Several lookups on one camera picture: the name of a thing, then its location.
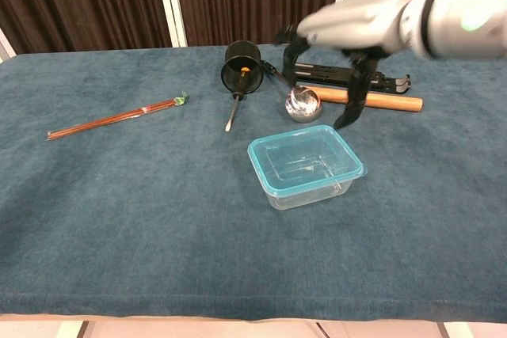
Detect black orange handled screwdriver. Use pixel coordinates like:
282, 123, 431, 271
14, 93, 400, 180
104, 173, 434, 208
224, 65, 251, 133

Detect wooden rolling pin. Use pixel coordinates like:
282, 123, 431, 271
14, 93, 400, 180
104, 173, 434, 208
304, 85, 424, 113

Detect packaged red chopsticks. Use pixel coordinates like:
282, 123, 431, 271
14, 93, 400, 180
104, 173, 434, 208
46, 91, 189, 142

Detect black mesh pen cup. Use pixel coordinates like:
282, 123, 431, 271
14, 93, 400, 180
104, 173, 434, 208
220, 40, 265, 95

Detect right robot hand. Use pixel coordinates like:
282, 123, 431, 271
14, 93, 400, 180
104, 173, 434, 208
275, 0, 421, 130

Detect clear plastic container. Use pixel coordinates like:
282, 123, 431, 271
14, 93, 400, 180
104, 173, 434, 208
259, 173, 357, 211

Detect teal plastic lid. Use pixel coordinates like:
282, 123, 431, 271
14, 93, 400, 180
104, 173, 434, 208
246, 124, 368, 199

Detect black folding laptop stand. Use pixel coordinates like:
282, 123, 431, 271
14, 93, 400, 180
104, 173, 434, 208
281, 61, 412, 96

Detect blue tablecloth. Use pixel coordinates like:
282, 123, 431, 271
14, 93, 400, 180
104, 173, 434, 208
0, 36, 507, 322

